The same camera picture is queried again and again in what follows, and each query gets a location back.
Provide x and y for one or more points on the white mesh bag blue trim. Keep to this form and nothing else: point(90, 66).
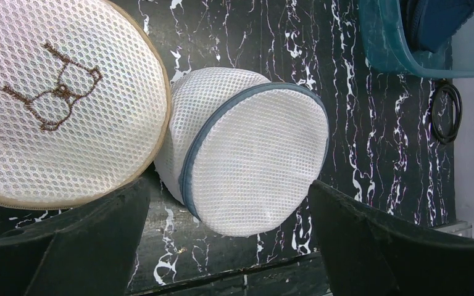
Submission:
point(241, 151)

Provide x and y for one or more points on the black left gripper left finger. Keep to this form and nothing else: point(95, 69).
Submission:
point(88, 250)

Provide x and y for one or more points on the dark blue bra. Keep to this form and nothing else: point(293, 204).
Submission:
point(428, 24)

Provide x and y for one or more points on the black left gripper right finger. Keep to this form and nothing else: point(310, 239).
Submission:
point(367, 251)

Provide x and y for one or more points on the white mesh bag tan trim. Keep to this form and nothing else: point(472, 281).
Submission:
point(84, 102)

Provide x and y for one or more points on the teal plastic bin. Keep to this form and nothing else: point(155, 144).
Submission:
point(386, 47)

